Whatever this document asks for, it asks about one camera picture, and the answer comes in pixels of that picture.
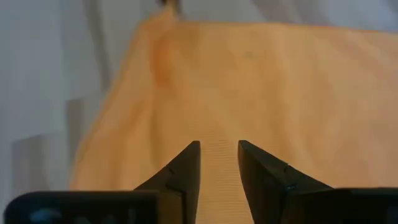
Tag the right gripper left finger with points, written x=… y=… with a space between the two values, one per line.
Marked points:
x=186 y=177

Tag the orange microfiber towel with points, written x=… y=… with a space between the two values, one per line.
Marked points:
x=248 y=77

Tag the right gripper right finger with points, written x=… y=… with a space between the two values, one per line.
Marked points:
x=264 y=180

